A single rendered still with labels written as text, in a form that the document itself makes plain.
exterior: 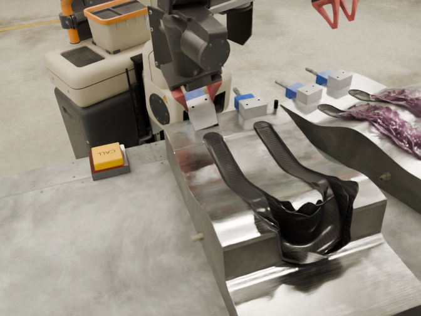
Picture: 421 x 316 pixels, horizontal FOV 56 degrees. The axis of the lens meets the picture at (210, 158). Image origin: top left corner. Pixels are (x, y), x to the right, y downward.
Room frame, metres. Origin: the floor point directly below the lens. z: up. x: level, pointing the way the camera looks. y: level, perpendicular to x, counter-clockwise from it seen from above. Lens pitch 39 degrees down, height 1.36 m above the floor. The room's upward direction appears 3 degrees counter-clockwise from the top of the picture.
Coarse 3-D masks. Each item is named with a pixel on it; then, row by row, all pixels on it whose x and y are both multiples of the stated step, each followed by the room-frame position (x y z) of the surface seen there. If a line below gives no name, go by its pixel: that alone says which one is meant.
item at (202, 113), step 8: (200, 88) 0.74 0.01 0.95; (192, 96) 0.72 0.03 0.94; (200, 96) 0.71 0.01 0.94; (208, 96) 0.69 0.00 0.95; (192, 104) 0.68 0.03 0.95; (200, 104) 0.67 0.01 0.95; (208, 104) 0.67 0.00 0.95; (192, 112) 0.66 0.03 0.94; (200, 112) 0.66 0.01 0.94; (208, 112) 0.67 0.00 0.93; (192, 120) 0.66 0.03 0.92; (200, 120) 0.67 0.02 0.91; (208, 120) 0.67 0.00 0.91; (216, 120) 0.68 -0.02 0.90; (200, 128) 0.67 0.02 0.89
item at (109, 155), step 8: (112, 144) 0.70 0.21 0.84; (96, 152) 0.68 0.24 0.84; (104, 152) 0.68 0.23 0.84; (112, 152) 0.68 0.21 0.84; (120, 152) 0.67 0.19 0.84; (96, 160) 0.65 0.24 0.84; (104, 160) 0.65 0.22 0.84; (112, 160) 0.65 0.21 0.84; (120, 160) 0.65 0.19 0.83; (96, 168) 0.64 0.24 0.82; (104, 168) 0.64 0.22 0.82
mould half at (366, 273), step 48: (192, 144) 0.62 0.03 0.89; (240, 144) 0.62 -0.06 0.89; (288, 144) 0.61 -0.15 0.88; (192, 192) 0.49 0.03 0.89; (288, 192) 0.44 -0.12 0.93; (240, 240) 0.35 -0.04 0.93; (384, 240) 0.39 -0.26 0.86; (240, 288) 0.32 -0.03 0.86; (288, 288) 0.32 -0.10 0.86; (336, 288) 0.31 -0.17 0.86; (384, 288) 0.31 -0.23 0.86
